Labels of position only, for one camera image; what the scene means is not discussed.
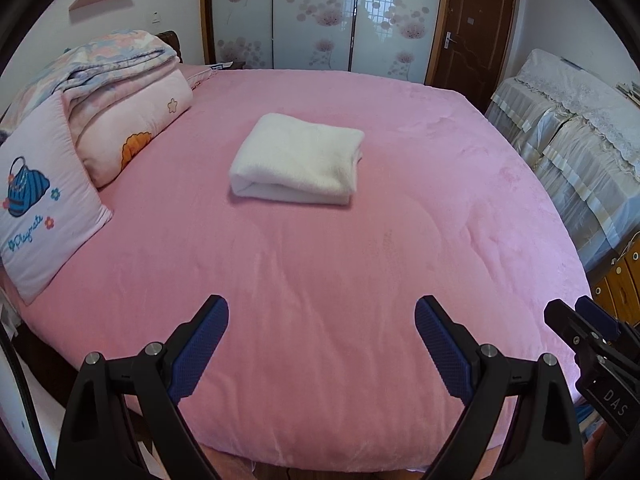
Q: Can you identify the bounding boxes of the wooden drawer cabinet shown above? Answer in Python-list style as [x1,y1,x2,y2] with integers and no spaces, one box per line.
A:
[587,232,640,331]

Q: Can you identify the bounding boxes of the pale pink printed pillow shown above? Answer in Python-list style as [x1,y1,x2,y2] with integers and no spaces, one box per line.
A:
[0,91,115,306]

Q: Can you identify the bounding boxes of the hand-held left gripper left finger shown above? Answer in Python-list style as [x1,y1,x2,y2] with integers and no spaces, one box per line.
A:
[57,294,230,480]

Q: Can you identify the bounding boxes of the dark wooden headboard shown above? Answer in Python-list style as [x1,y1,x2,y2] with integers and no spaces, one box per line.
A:
[155,31,183,63]

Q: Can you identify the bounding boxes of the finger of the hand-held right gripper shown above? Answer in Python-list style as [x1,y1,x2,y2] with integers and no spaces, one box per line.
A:
[544,299,608,361]
[574,296,633,343]

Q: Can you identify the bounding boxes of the folded floral blanket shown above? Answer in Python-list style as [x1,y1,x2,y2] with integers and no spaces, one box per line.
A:
[10,30,181,133]

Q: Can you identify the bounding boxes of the pink frilled pillow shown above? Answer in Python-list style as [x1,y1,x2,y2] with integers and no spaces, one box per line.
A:
[180,62,218,91]

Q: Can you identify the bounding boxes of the brown wooden door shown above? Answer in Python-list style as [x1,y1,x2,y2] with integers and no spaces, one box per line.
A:
[425,0,518,113]

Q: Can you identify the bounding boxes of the lace covered furniture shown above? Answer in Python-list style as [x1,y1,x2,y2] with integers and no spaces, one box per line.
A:
[484,49,640,273]

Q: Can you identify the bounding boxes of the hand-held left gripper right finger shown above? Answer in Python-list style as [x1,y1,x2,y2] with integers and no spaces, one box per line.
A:
[414,295,586,480]

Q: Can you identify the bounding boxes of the floral sliding wardrobe doors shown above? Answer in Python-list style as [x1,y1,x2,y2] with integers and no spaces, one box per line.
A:
[200,0,453,86]

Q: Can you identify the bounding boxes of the pink bed blanket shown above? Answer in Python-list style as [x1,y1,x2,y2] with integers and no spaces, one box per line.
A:
[0,67,593,473]

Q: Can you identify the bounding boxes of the white fluffy cardigan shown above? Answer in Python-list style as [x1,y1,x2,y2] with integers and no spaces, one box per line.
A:
[229,112,366,206]

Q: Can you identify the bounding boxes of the black cable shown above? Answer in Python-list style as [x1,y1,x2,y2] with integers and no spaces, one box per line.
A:
[0,330,51,480]

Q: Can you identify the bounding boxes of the pink pillow orange flower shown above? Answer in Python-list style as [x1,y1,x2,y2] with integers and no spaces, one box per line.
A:
[75,69,195,190]

